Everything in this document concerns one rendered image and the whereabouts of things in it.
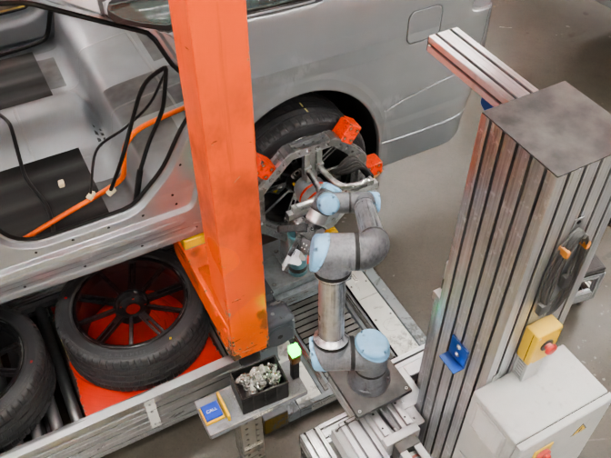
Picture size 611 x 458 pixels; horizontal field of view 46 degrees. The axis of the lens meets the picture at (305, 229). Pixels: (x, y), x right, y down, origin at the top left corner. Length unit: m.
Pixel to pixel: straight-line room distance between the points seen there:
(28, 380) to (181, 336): 0.63
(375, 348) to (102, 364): 1.24
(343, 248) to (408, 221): 2.14
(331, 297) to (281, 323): 1.04
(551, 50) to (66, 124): 3.74
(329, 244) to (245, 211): 0.38
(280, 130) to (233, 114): 0.88
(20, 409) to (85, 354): 0.32
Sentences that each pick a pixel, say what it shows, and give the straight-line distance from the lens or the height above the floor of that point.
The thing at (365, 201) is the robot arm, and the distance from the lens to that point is 2.43.
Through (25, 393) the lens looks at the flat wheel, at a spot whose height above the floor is 0.50.
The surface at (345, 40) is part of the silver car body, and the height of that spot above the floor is 1.50.
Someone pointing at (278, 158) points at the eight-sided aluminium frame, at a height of 1.07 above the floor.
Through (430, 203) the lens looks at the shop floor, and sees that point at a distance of 4.35.
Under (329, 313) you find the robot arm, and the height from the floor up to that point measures 1.20.
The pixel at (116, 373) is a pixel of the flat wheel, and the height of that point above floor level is 0.43.
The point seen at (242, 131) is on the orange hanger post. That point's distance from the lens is 2.13.
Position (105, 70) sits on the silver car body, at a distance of 3.68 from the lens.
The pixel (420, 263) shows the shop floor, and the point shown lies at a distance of 4.01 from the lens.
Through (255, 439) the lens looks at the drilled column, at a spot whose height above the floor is 0.18.
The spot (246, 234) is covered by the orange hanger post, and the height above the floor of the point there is 1.23.
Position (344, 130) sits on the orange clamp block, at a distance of 3.00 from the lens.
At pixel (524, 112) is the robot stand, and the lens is 1.68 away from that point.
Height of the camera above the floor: 3.01
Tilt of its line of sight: 47 degrees down
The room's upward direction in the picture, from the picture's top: straight up
